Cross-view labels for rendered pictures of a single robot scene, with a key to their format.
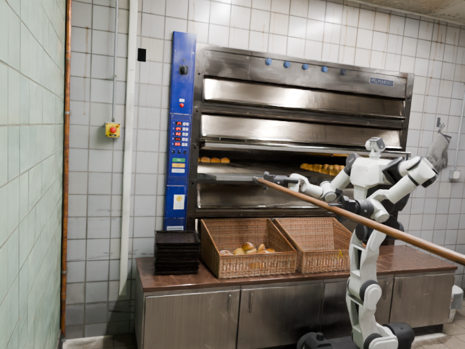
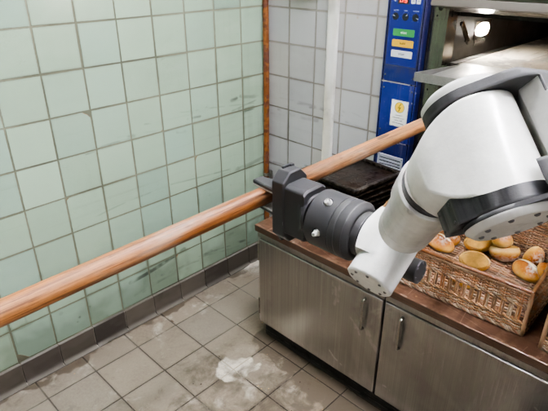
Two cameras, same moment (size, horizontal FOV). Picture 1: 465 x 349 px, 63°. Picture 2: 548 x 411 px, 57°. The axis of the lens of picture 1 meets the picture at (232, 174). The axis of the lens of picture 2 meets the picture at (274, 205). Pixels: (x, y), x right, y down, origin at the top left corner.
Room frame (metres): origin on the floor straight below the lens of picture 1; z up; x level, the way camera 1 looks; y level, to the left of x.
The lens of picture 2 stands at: (1.37, -1.14, 1.54)
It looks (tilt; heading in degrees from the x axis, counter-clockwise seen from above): 27 degrees down; 63
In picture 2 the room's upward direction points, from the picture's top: straight up
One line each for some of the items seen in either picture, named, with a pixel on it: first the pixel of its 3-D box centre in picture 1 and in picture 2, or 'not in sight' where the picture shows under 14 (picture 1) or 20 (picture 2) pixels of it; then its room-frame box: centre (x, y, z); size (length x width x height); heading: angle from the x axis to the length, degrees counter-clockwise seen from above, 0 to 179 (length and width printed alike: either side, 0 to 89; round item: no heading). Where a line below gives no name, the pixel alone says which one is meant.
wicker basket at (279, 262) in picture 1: (245, 244); (470, 232); (2.60, -0.13, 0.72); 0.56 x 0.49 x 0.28; 111
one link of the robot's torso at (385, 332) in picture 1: (374, 338); not in sight; (2.25, -0.96, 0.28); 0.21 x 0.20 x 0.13; 110
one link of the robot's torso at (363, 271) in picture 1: (366, 262); not in sight; (2.21, -0.84, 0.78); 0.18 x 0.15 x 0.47; 20
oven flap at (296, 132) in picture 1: (309, 132); not in sight; (3.05, -0.59, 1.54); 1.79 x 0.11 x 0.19; 109
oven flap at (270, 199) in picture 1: (304, 197); not in sight; (3.05, -0.59, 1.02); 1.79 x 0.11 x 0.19; 109
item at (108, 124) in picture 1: (113, 129); not in sight; (2.51, 0.81, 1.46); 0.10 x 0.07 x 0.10; 109
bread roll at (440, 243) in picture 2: not in sight; (441, 241); (2.60, -0.02, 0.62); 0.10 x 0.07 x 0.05; 102
